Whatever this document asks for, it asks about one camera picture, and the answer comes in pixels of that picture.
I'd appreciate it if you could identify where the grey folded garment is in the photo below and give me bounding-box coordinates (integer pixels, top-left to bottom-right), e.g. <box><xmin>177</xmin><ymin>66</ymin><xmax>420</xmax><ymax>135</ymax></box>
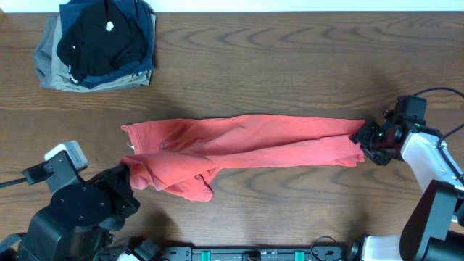
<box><xmin>33</xmin><ymin>15</ymin><xmax>57</xmax><ymax>89</ymax></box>

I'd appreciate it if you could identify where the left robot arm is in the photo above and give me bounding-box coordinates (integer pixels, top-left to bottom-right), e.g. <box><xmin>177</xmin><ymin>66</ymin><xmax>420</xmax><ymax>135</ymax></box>
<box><xmin>1</xmin><ymin>165</ymin><xmax>162</xmax><ymax>260</ymax></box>

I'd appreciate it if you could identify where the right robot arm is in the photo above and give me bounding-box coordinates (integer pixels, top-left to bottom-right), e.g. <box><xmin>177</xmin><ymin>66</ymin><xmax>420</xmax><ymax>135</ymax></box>
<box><xmin>348</xmin><ymin>120</ymin><xmax>463</xmax><ymax>260</ymax></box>

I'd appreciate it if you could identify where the khaki folded garment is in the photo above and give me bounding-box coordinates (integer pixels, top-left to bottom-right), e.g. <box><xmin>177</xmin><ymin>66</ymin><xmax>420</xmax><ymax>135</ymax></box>
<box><xmin>48</xmin><ymin>17</ymin><xmax>152</xmax><ymax>93</ymax></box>

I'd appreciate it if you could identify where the navy folded garment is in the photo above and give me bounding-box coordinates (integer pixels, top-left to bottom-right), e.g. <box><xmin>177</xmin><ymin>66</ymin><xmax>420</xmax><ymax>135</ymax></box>
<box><xmin>56</xmin><ymin>0</ymin><xmax>154</xmax><ymax>89</ymax></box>

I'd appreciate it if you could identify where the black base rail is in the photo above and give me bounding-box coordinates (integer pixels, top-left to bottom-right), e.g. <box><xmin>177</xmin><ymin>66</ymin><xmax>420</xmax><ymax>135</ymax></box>
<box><xmin>118</xmin><ymin>243</ymin><xmax>361</xmax><ymax>261</ymax></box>

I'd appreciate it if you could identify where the coral red t-shirt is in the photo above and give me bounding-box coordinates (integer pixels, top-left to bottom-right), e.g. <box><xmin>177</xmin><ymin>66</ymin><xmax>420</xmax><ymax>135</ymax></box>
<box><xmin>120</xmin><ymin>115</ymin><xmax>364</xmax><ymax>202</ymax></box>

